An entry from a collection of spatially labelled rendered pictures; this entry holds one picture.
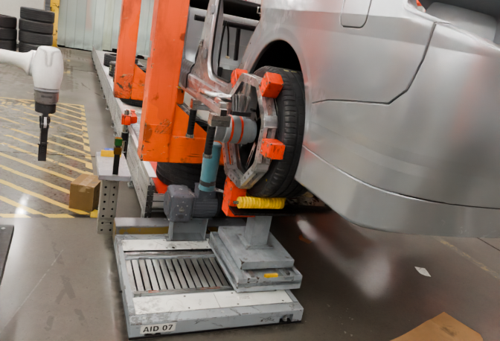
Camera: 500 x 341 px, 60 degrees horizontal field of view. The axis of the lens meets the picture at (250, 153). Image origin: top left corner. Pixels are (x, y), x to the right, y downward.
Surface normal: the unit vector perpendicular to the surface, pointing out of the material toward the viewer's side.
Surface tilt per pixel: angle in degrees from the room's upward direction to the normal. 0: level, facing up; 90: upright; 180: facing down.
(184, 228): 90
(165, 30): 90
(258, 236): 90
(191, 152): 90
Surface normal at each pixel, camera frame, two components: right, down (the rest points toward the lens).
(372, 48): -0.92, -0.07
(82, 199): 0.00, 0.25
